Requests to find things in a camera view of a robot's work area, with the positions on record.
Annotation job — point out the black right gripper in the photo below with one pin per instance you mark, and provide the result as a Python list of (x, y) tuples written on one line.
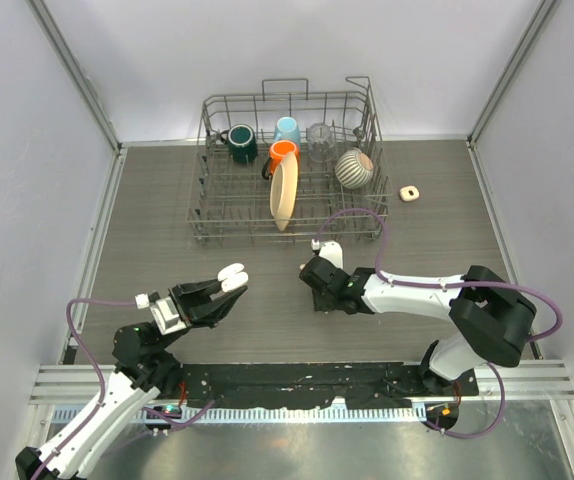
[(321, 304)]

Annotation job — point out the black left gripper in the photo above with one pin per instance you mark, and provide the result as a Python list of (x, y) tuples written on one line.
[(196, 304)]

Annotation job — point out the white earbud charging case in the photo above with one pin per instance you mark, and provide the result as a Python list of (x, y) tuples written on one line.
[(232, 277)]

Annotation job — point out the beige earbud charging case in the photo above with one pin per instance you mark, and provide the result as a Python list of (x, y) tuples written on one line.
[(409, 193)]

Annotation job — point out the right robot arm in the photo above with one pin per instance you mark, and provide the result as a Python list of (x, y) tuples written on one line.
[(493, 321)]

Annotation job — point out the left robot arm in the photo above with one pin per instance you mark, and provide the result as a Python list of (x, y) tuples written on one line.
[(144, 370)]

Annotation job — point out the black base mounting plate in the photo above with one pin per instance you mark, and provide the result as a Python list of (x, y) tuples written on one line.
[(305, 386)]

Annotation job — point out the beige plate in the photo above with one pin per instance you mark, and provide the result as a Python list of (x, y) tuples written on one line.
[(283, 191)]

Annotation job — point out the striped ceramic bowl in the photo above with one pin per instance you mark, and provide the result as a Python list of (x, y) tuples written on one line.
[(354, 169)]

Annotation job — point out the clear glass cup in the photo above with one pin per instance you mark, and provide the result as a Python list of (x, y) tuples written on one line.
[(321, 142)]

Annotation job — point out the orange mug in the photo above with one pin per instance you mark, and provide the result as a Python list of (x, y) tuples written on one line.
[(277, 152)]

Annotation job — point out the dark green mug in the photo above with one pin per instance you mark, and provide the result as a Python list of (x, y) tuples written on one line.
[(241, 142)]

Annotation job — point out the light blue mug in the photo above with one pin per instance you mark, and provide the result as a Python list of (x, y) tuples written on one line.
[(287, 128)]

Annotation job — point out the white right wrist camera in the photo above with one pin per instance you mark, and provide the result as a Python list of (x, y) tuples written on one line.
[(329, 250)]

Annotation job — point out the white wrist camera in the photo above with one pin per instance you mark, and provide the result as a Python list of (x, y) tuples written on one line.
[(164, 312), (329, 250)]

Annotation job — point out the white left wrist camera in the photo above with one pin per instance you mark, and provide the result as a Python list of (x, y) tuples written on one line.
[(164, 312)]

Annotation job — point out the white slotted cable duct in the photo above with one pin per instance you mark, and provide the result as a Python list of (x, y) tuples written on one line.
[(336, 413)]

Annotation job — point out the grey wire dish rack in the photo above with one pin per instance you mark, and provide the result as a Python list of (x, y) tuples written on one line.
[(230, 201)]

